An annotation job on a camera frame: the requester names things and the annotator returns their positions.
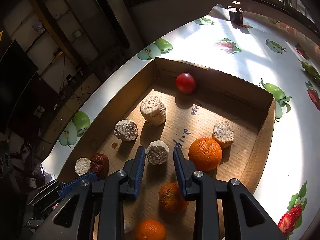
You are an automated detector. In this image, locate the fruit print tablecloth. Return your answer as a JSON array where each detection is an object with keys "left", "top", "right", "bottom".
[{"left": 41, "top": 4, "right": 320, "bottom": 240}]

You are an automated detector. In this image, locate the orange mandarin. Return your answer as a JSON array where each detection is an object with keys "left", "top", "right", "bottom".
[
  {"left": 158, "top": 183, "right": 189, "bottom": 213},
  {"left": 188, "top": 138, "right": 222, "bottom": 172},
  {"left": 135, "top": 219, "right": 167, "bottom": 240}
]

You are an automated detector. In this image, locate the dried red jujube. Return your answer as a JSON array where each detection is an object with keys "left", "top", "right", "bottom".
[{"left": 89, "top": 153, "right": 110, "bottom": 180}]

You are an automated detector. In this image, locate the dark small jar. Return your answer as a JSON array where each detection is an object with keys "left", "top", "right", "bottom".
[{"left": 228, "top": 1, "right": 243, "bottom": 25}]

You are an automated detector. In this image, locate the red cherry tomato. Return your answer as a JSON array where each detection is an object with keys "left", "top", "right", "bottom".
[{"left": 175, "top": 73, "right": 196, "bottom": 94}]

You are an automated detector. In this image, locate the tall white air conditioner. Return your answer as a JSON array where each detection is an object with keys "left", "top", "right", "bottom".
[{"left": 107, "top": 0, "right": 144, "bottom": 57}]

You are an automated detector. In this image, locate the beige cork-like cylinder piece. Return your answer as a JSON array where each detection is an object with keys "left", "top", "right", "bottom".
[{"left": 75, "top": 158, "right": 91, "bottom": 176}]

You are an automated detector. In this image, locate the wooden shelf unit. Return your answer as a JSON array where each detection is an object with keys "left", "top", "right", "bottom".
[{"left": 1, "top": 0, "right": 97, "bottom": 92}]

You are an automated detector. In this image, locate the shallow cardboard box tray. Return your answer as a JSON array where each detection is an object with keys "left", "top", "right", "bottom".
[{"left": 56, "top": 57, "right": 276, "bottom": 240}]

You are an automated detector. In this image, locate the green asparagus bunch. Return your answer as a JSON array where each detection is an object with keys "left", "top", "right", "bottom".
[{"left": 300, "top": 60, "right": 320, "bottom": 86}]

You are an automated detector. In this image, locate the black television screen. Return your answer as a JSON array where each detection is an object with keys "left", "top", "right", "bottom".
[{"left": 1, "top": 40, "right": 38, "bottom": 133}]

